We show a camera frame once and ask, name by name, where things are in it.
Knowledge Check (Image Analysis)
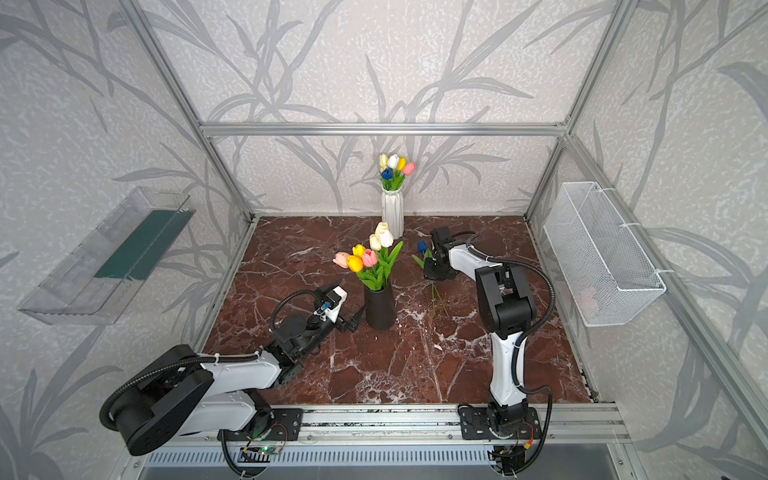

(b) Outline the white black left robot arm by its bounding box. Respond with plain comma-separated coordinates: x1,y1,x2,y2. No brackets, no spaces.
99,284,364,456

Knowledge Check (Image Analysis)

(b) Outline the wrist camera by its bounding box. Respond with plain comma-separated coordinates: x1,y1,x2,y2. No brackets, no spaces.
430,226,454,251
315,286,348,327

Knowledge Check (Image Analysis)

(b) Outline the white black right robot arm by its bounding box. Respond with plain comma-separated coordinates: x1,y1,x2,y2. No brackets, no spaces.
423,227,555,433

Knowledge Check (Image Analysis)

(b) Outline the white ribbed ceramic vase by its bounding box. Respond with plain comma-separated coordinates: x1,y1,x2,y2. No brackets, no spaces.
381,189,404,240

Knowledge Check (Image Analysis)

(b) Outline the pink yellow tulip bundle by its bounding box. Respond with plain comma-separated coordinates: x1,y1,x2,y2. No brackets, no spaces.
333,245,392,292

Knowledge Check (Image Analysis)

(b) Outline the clear plastic wall shelf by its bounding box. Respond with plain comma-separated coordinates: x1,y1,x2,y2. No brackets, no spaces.
18,187,195,325

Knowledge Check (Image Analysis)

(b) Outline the aluminium frame profile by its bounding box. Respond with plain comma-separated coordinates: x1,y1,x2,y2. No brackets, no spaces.
118,1,767,448

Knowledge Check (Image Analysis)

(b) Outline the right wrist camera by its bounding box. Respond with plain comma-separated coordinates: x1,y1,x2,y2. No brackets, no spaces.
430,226,454,251

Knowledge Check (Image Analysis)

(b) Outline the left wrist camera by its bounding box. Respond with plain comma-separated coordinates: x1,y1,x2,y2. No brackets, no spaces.
315,286,348,327

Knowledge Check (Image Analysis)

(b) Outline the black cylindrical vase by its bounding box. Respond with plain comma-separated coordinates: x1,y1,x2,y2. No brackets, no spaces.
364,282,397,331

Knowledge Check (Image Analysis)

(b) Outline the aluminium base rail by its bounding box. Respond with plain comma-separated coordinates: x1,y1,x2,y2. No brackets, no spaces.
119,403,631,448

